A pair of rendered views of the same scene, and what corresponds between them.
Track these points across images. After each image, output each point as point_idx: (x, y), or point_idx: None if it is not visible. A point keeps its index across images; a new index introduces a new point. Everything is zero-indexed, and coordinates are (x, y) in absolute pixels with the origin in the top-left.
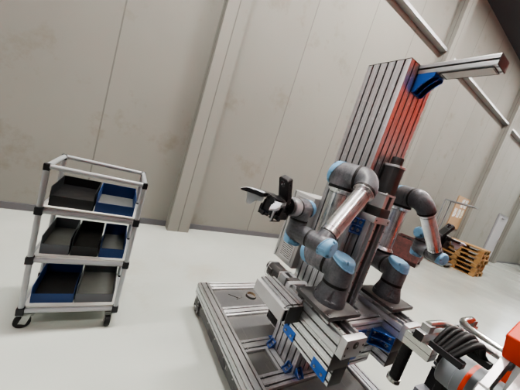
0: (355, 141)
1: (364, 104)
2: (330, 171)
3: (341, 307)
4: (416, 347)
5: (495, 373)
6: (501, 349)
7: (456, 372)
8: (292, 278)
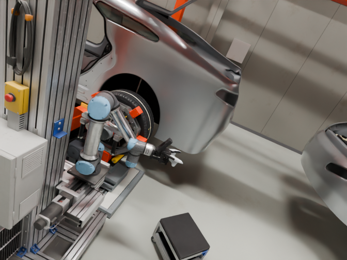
0: (63, 63)
1: (64, 17)
2: (108, 113)
3: None
4: (121, 137)
5: (135, 123)
6: (110, 115)
7: (111, 132)
8: (65, 195)
